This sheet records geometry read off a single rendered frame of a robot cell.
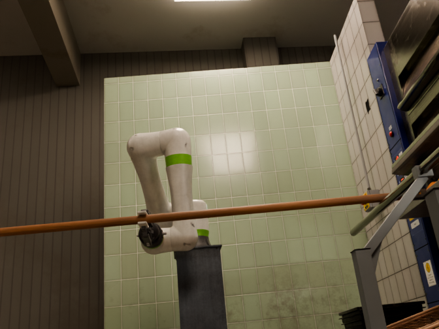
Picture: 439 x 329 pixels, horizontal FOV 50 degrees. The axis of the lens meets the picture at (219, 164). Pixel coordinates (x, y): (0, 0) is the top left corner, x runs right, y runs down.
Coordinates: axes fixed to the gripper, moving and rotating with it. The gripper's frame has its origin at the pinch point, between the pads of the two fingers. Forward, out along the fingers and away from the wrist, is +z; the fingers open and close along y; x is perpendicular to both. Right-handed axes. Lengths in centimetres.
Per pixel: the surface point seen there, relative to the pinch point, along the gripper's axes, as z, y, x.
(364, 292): 39, 35, -59
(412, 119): -30, -45, -120
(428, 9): 6, -77, -120
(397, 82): -35, -67, -120
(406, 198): 38, 11, -76
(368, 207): -91, -21, -113
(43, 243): -201, -45, 101
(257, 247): -123, -11, -53
